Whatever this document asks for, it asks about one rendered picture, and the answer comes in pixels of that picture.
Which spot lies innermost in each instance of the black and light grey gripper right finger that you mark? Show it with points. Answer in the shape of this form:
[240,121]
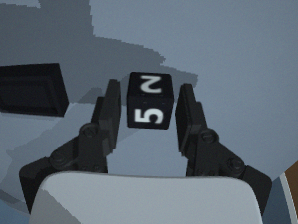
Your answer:
[195,139]

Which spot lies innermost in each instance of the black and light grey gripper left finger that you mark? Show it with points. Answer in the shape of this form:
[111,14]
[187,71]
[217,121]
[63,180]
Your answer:
[95,139]

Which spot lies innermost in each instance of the black cube with white digits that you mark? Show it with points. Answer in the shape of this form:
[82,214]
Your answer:
[149,101]

